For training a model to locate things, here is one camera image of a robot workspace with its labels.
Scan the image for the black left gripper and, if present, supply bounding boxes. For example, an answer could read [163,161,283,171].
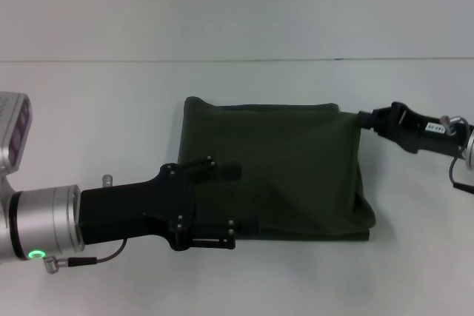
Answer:
[79,159,260,252]

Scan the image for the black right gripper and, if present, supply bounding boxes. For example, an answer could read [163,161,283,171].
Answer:
[356,101,472,157]

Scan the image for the dark green t-shirt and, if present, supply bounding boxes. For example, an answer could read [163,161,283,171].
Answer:
[176,95,377,243]

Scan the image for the thin dark right wrist cable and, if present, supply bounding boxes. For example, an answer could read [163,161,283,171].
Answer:
[448,155,474,195]

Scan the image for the thin dark wrist cable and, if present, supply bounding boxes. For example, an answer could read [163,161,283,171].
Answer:
[44,238,130,275]
[448,155,474,195]

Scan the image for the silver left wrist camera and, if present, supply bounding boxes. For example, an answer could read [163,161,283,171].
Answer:
[0,90,33,175]

